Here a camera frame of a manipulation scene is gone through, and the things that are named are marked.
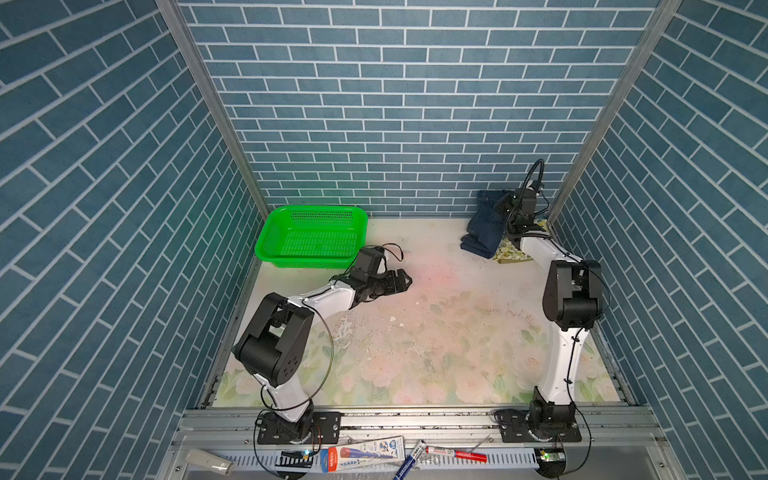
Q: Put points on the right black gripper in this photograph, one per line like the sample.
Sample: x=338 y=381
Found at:
x=505 y=201

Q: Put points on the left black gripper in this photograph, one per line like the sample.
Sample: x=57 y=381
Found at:
x=399 y=287

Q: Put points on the dark navy skirt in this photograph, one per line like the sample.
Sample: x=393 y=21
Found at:
x=485 y=228

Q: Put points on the yellow floral skirt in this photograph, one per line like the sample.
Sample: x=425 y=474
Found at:
x=508 y=252

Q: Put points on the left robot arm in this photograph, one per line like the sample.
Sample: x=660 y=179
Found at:
x=272 y=346

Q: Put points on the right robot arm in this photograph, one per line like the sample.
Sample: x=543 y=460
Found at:
x=572 y=302

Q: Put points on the green plastic basket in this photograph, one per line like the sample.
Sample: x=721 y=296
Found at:
x=304 y=236

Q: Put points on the red blue toothpaste box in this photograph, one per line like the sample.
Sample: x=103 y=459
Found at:
x=363 y=454

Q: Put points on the blue marker pen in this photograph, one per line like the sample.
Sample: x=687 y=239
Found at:
x=410 y=461

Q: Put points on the red marker pen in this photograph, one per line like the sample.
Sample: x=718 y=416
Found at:
x=457 y=454

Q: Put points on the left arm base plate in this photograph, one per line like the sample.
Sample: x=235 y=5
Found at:
x=321 y=427

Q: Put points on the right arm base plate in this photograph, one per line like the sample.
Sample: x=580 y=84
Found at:
x=557 y=424

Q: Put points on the aluminium rail frame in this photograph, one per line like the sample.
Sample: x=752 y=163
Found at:
x=222 y=432

